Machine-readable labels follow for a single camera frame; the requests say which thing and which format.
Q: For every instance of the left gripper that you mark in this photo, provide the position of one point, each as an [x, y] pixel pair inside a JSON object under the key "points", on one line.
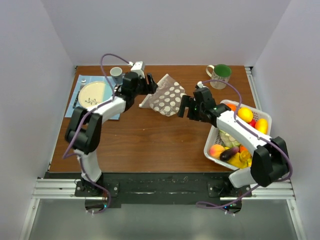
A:
{"points": [[150, 88]]}

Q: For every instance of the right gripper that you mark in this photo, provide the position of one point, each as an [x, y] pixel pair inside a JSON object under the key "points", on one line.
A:
{"points": [[185, 102]]}

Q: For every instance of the polka dot zip bag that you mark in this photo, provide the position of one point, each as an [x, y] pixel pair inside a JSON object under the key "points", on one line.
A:
{"points": [[167, 98]]}

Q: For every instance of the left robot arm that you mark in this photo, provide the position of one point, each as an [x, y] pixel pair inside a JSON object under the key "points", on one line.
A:
{"points": [[84, 130]]}

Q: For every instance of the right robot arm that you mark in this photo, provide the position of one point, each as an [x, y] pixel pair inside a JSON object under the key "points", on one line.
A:
{"points": [[270, 159]]}

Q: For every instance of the small grey cup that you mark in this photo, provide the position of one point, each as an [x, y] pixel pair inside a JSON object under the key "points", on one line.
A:
{"points": [[117, 75]]}

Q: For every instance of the green interior floral mug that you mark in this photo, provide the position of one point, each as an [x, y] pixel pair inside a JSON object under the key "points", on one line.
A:
{"points": [[219, 74]]}

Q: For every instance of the orange fruit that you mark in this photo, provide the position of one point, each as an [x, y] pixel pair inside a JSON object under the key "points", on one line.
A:
{"points": [[232, 106]]}

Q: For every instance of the white plastic basket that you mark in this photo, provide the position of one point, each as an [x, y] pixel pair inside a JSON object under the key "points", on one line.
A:
{"points": [[214, 137]]}

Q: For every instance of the peach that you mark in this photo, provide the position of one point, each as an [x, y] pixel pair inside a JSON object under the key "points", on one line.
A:
{"points": [[216, 150]]}

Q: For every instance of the cabbage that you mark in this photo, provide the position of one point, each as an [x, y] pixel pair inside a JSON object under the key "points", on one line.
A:
{"points": [[228, 140]]}

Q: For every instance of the cream and blue plate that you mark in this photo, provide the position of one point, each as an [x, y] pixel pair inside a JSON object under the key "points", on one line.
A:
{"points": [[94, 93]]}

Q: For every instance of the yellow lemon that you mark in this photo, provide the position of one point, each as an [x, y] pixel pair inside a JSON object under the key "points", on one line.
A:
{"points": [[245, 114]]}

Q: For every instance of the purple eggplant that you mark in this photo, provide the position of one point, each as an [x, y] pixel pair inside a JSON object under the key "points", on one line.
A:
{"points": [[227, 154]]}

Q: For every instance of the red apple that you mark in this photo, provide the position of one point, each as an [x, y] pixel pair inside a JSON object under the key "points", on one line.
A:
{"points": [[253, 123]]}

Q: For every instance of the small orange tangerine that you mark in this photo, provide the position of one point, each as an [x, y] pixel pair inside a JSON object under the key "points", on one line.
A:
{"points": [[242, 149]]}

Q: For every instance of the blue placemat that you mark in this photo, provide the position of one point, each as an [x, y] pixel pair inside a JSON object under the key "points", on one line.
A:
{"points": [[89, 79]]}

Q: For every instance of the yellow red mango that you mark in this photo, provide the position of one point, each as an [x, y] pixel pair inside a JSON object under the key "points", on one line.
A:
{"points": [[262, 125]]}

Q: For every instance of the yellow banana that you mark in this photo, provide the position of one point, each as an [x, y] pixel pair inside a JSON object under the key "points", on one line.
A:
{"points": [[241, 160]]}

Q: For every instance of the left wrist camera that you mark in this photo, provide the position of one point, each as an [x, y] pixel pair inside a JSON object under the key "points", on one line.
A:
{"points": [[138, 67]]}

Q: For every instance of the fork with black handle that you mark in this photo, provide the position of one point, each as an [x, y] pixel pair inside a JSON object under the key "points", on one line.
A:
{"points": [[82, 84]]}

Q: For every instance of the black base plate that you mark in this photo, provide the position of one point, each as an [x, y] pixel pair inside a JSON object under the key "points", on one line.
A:
{"points": [[186, 188]]}

